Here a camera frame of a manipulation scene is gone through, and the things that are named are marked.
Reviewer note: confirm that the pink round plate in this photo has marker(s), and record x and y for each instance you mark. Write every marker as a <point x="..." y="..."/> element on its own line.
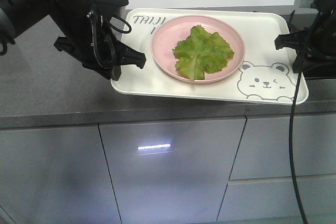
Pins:
<point x="166" y="37"/>

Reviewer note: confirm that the grey lower cabinet doors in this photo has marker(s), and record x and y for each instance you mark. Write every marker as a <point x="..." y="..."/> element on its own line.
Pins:
<point x="216" y="170"/>

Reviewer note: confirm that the cream bear serving tray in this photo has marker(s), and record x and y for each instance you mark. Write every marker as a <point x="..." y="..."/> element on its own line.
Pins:
<point x="264" y="76"/>

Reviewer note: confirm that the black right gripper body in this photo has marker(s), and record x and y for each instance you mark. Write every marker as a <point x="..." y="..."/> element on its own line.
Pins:
<point x="322" y="38"/>

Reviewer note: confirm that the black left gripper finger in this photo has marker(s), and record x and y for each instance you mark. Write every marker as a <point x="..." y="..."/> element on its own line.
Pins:
<point x="128" y="56"/>
<point x="114" y="73"/>

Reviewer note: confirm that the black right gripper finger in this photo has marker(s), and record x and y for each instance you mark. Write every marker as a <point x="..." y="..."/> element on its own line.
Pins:
<point x="307" y="62"/>
<point x="297" y="40"/>

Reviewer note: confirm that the black glass gas stove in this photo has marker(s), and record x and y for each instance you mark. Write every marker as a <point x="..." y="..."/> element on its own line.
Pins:
<point x="297" y="22"/>

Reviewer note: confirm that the green lettuce leaf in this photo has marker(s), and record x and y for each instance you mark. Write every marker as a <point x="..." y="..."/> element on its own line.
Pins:
<point x="201" y="53"/>

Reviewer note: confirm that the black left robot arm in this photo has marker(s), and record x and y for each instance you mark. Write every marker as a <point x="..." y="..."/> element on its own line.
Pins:
<point x="17" y="16"/>

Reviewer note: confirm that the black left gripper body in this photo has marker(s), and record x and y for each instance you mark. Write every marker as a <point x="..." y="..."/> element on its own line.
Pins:
<point x="88" y="36"/>

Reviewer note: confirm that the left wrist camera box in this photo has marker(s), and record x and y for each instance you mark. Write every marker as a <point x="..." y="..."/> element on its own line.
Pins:
<point x="111" y="8"/>

